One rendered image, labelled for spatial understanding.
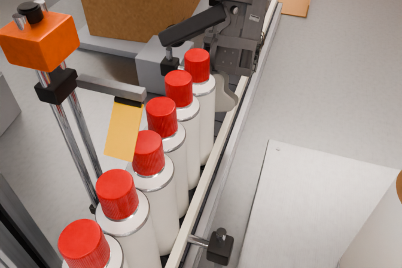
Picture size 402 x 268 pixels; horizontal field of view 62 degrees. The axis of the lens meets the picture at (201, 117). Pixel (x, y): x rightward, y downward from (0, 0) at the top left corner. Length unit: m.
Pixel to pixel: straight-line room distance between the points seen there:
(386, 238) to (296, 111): 0.42
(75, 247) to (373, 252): 0.29
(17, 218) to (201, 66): 0.27
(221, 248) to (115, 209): 0.18
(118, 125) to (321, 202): 0.35
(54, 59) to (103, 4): 0.62
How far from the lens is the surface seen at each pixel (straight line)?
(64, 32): 0.30
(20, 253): 0.46
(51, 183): 0.66
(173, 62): 0.62
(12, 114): 0.80
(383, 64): 0.97
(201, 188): 0.50
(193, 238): 0.46
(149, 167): 0.33
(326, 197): 0.56
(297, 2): 1.19
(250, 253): 0.49
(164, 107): 0.36
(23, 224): 0.44
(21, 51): 0.30
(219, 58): 0.52
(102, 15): 0.93
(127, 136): 0.32
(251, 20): 0.51
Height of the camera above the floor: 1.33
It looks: 44 degrees down
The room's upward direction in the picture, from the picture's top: straight up
